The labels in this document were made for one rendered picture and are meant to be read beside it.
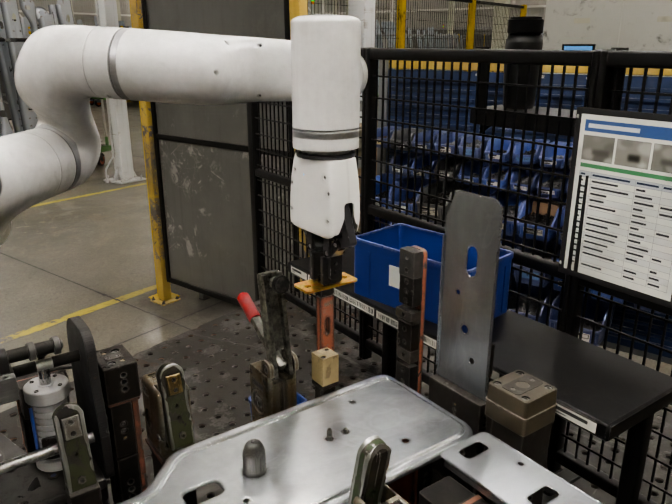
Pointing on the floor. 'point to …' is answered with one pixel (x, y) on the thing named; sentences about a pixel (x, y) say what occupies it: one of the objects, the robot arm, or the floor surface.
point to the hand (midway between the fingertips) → (325, 266)
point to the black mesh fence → (599, 88)
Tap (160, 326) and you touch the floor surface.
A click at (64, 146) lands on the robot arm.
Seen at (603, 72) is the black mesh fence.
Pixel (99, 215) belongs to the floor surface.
